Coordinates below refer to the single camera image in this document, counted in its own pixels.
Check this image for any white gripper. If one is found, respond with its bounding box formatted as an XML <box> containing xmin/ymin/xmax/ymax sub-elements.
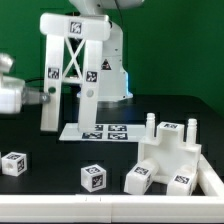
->
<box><xmin>0</xmin><ymin>76</ymin><xmax>50</xmax><ymax>114</ymax></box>

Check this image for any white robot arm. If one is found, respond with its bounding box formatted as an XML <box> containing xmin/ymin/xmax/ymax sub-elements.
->
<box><xmin>0</xmin><ymin>0</ymin><xmax>144</xmax><ymax>114</ymax></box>

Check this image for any white L-shaped border fence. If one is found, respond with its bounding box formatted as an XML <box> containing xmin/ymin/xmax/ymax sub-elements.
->
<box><xmin>0</xmin><ymin>157</ymin><xmax>224</xmax><ymax>223</ymax></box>

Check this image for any white chair seat part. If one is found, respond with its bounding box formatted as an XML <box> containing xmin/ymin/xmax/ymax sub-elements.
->
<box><xmin>137</xmin><ymin>113</ymin><xmax>201</xmax><ymax>184</ymax></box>

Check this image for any white flat chair back panel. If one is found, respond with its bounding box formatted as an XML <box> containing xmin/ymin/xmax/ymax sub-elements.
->
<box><xmin>60</xmin><ymin>123</ymin><xmax>145</xmax><ymax>142</ymax></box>

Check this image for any black cable bundle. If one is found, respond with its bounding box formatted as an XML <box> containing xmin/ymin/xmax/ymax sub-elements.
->
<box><xmin>23</xmin><ymin>77</ymin><xmax>84</xmax><ymax>88</ymax></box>

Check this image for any white cube nut far left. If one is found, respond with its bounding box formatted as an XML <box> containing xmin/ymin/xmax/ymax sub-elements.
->
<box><xmin>1</xmin><ymin>152</ymin><xmax>27</xmax><ymax>176</ymax></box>

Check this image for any white long side bar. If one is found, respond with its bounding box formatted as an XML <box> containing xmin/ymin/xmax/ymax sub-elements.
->
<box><xmin>40</xmin><ymin>13</ymin><xmax>110</xmax><ymax>131</ymax></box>
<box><xmin>78</xmin><ymin>40</ymin><xmax>103</xmax><ymax>132</ymax></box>

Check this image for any white cube nut with tag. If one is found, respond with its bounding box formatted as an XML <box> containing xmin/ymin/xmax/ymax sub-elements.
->
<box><xmin>81</xmin><ymin>164</ymin><xmax>106</xmax><ymax>192</ymax></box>

